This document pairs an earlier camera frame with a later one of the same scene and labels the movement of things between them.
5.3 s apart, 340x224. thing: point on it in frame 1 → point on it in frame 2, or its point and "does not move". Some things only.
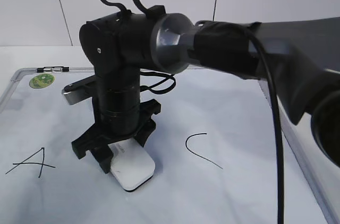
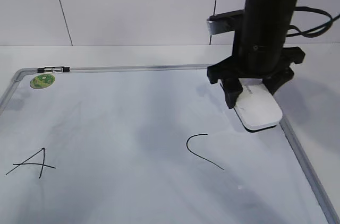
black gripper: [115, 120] → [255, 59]
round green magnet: [41, 80] does not move
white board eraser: [132, 165] → [257, 108]
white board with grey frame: [214, 150] does not move
